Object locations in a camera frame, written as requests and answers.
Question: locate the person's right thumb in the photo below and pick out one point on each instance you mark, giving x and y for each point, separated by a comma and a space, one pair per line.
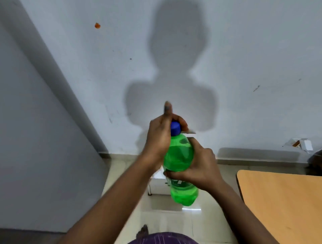
193, 147

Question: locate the person's left thumb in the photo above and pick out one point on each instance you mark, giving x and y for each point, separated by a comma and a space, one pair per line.
167, 111

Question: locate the person's left hand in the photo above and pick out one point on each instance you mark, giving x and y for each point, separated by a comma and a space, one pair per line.
157, 137

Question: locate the dark brown object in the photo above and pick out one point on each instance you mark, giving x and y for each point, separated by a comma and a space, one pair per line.
316, 159

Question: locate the purple striped garment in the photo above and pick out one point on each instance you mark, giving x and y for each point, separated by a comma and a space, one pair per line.
163, 238

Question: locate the person's right forearm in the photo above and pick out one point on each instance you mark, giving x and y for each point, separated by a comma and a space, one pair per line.
241, 216

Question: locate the light wooden table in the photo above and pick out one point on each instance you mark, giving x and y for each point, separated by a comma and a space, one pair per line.
284, 203

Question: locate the blue bottle cap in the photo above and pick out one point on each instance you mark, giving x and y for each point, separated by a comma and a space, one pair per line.
175, 128

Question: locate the person's right hand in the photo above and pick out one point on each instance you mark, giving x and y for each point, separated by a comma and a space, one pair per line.
201, 167

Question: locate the person's left forearm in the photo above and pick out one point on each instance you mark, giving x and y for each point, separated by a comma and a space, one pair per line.
113, 203

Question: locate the person's bare foot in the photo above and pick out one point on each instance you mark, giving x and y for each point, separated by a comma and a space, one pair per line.
142, 231

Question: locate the white low stool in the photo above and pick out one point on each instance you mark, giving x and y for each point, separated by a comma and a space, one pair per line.
158, 186

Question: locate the torn white wall fitting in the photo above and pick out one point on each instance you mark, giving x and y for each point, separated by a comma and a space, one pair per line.
303, 144

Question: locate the green plastic bottle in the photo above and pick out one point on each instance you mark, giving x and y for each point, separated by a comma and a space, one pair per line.
179, 153

